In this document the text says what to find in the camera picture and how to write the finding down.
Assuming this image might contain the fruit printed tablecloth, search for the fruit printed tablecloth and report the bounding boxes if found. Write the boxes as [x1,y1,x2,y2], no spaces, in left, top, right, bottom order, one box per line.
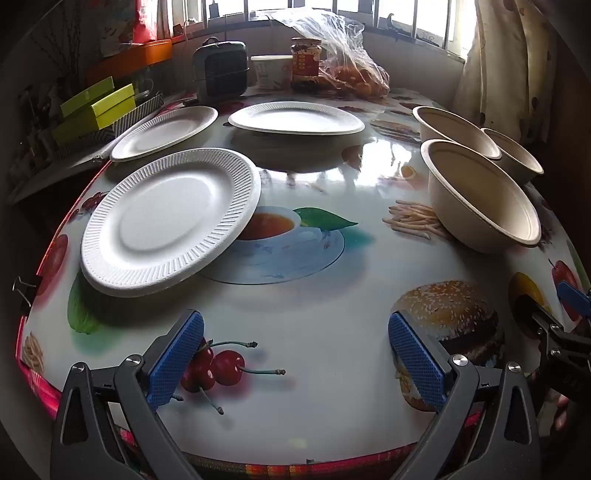
[16,88,591,467]

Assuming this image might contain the white plastic tub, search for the white plastic tub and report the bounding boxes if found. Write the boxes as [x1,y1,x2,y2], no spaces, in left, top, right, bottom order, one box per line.
[250,54,295,89]

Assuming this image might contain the red plaid cloth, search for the red plaid cloth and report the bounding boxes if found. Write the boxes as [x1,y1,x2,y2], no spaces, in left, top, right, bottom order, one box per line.
[16,318,485,476]

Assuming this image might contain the black binder clip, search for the black binder clip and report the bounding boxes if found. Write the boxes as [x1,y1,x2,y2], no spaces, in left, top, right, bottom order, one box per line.
[13,277,38,308]

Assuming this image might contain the orange box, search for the orange box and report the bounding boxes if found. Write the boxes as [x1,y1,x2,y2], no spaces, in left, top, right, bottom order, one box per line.
[88,39,173,84]

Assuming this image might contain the white foam plate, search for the white foam plate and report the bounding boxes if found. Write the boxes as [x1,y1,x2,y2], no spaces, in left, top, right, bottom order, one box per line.
[110,106,219,162]
[81,148,262,297]

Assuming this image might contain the dry bare branches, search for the dry bare branches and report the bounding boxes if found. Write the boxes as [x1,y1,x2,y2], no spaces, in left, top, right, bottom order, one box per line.
[28,0,93,93]

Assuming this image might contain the grey flat board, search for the grey flat board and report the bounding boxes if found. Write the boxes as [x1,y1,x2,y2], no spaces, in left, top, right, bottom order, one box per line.
[7,152,112,204]

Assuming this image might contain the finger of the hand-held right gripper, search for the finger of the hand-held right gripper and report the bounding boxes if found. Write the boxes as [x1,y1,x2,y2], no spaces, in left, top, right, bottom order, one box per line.
[556,281,591,324]
[515,295,561,342]

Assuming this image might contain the grey striped box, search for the grey striped box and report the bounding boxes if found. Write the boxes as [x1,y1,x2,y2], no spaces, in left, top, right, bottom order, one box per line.
[55,92,164,160]

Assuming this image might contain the beige paper bowl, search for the beige paper bowl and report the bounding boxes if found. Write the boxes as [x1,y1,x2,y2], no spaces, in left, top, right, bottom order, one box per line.
[481,128,544,185]
[420,138,542,254]
[412,106,502,160]

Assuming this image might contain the stack of white paper plates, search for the stack of white paper plates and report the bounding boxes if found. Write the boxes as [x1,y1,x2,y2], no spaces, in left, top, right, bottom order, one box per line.
[228,102,365,137]

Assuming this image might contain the small grey space heater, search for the small grey space heater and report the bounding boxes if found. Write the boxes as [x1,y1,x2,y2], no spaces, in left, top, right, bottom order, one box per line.
[193,38,251,103]

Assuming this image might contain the cluttered small ornaments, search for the cluttered small ornaments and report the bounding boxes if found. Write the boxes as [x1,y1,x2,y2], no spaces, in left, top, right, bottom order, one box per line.
[18,83,61,176]

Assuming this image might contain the thick green box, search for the thick green box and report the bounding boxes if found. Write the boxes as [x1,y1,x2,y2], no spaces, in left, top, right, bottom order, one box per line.
[51,84,136,146]

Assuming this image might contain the glass jar with red label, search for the glass jar with red label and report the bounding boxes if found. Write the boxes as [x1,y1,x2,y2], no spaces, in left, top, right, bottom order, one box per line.
[290,38,322,90]

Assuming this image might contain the person's right hand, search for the person's right hand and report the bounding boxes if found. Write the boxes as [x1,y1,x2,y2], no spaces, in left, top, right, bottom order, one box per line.
[549,390,573,432]

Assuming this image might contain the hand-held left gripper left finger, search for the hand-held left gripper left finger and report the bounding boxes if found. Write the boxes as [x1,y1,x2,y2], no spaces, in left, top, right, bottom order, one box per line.
[51,309,206,480]

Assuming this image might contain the clear plastic bag of oranges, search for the clear plastic bag of oranges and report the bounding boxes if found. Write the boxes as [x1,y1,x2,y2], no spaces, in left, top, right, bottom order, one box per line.
[272,9,392,99]

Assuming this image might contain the flat green box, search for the flat green box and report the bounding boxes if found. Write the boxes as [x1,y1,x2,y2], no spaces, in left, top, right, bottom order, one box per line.
[60,76,115,117]

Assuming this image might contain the window with metal bars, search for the window with metal bars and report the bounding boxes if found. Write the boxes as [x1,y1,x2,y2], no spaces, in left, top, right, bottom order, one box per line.
[157,0,476,63]

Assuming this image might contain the red gift bag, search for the red gift bag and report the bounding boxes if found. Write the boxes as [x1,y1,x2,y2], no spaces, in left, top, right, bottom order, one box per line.
[99,0,160,58]

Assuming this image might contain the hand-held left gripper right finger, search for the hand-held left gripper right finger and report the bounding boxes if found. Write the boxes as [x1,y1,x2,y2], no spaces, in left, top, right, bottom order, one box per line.
[387,310,541,480]

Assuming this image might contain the cream patterned curtain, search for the cream patterned curtain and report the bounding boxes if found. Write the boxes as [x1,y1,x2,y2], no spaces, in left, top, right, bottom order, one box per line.
[455,0,568,139]

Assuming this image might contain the glass tank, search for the glass tank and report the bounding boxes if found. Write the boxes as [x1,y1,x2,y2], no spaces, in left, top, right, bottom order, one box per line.
[92,65,174,104]

